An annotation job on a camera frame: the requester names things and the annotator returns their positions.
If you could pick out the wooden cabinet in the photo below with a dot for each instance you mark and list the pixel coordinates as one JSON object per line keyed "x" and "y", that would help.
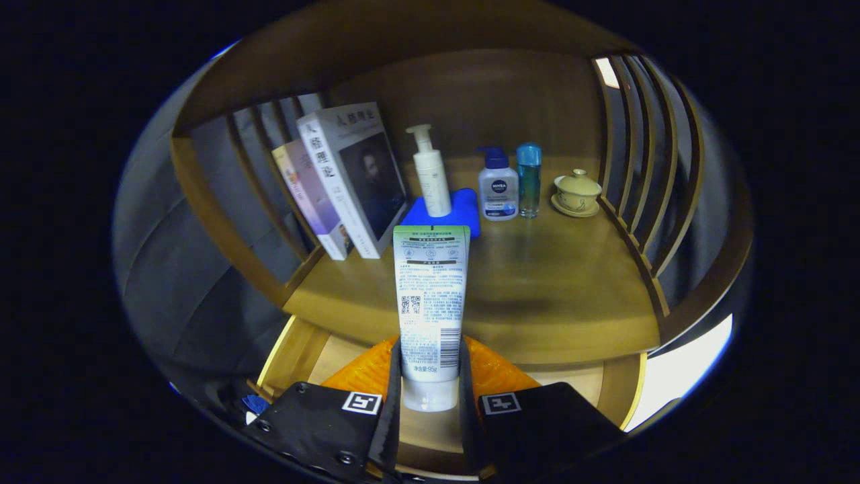
{"x": 470, "y": 94}

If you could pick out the thick white book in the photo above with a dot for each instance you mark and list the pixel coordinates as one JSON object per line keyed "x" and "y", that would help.
{"x": 336, "y": 181}

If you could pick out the purple book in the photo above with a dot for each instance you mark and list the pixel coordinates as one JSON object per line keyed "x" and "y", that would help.
{"x": 312, "y": 195}

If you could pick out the wooden countertop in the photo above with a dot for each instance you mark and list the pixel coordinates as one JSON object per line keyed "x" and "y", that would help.
{"x": 537, "y": 289}

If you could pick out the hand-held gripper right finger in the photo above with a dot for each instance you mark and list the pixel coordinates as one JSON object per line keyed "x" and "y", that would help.
{"x": 468, "y": 423}

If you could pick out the white pump bottle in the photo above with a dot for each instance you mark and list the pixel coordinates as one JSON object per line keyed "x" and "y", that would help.
{"x": 433, "y": 185}

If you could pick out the teal slim bottle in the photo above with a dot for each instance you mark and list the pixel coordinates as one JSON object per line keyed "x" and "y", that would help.
{"x": 529, "y": 181}

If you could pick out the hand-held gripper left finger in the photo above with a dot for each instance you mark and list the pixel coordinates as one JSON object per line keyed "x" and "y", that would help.
{"x": 392, "y": 430}

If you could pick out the wooden drawer with black knob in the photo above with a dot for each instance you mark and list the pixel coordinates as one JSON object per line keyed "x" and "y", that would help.
{"x": 571, "y": 383}

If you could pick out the beige lidded teacup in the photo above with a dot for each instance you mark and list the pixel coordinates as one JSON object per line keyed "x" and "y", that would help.
{"x": 576, "y": 191}

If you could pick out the blue folded cloth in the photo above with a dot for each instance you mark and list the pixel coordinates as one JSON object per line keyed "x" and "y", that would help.
{"x": 467, "y": 215}

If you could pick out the clear bottle with blue pump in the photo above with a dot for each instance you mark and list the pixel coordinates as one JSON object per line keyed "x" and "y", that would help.
{"x": 498, "y": 195}

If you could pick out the white tube with green end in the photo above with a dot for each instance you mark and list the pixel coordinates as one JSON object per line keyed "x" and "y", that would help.
{"x": 430, "y": 302}

